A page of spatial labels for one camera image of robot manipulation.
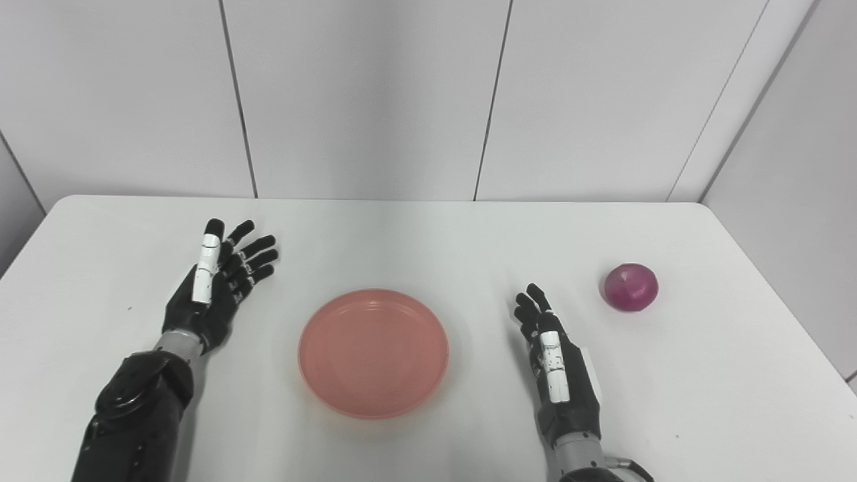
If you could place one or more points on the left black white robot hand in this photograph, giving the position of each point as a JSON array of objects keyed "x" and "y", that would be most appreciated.
[{"x": 214, "y": 308}]

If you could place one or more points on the purple red onion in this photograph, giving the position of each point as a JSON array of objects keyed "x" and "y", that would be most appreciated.
[{"x": 631, "y": 288}]

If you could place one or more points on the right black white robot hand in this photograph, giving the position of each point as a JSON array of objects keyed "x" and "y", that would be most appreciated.
[{"x": 576, "y": 402}]

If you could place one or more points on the pink round plate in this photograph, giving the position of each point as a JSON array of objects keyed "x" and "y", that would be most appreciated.
[{"x": 373, "y": 353}]

